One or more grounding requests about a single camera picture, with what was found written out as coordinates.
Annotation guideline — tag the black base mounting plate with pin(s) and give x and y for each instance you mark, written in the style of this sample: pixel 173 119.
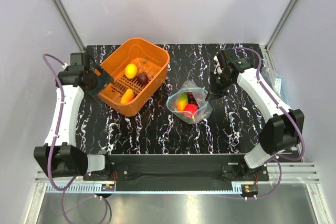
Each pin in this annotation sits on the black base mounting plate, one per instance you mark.
pixel 175 185

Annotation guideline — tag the aluminium corner post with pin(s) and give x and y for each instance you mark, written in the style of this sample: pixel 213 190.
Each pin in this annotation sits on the aluminium corner post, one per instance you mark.
pixel 286 14
pixel 69 24

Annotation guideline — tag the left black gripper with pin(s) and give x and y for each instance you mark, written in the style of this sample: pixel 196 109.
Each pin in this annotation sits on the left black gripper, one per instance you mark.
pixel 103 80

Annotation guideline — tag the right aluminium corner post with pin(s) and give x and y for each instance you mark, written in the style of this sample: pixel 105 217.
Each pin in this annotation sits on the right aluminium corner post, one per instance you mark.
pixel 286 14

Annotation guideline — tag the left aluminium corner post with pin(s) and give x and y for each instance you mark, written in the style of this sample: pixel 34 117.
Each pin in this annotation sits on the left aluminium corner post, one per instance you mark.
pixel 69 24

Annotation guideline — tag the aluminium frame rail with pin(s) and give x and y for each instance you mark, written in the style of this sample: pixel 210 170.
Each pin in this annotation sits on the aluminium frame rail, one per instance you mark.
pixel 287 172

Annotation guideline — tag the spare clear plastic bag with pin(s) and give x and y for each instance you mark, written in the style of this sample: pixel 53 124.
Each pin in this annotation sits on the spare clear plastic bag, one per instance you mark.
pixel 275 82

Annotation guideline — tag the small orange fruit slice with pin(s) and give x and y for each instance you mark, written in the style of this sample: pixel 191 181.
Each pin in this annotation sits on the small orange fruit slice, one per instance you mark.
pixel 127 97

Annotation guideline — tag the green orange mango toy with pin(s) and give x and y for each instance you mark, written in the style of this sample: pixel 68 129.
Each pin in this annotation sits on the green orange mango toy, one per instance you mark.
pixel 182 102

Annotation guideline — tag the orange plastic basket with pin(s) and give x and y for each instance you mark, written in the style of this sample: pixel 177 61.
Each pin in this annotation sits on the orange plastic basket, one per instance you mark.
pixel 149 58

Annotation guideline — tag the red strawberry toy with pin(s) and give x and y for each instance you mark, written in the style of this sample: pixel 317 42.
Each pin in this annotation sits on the red strawberry toy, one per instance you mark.
pixel 190 111

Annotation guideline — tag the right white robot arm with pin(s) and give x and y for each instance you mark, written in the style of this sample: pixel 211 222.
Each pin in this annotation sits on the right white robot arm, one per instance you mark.
pixel 282 134

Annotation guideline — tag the black marble pattern mat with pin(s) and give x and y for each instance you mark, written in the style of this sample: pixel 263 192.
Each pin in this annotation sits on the black marble pattern mat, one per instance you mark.
pixel 232 127

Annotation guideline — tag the dark purple plum toy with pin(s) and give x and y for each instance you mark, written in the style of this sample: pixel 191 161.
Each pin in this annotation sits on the dark purple plum toy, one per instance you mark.
pixel 143 79

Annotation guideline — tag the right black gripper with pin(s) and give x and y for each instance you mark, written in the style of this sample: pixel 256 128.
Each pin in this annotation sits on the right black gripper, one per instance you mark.
pixel 213 93

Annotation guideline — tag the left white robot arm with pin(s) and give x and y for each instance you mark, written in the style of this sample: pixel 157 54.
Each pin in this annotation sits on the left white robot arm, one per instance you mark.
pixel 59 156

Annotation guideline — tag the clear zip top bag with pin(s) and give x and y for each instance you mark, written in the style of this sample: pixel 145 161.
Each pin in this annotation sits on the clear zip top bag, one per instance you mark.
pixel 204 108

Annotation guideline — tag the yellow orange fruit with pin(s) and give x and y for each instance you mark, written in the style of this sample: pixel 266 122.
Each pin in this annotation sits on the yellow orange fruit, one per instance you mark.
pixel 131 71

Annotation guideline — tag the dark red grape bunch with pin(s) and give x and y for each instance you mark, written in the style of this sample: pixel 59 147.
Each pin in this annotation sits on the dark red grape bunch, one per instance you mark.
pixel 191 99

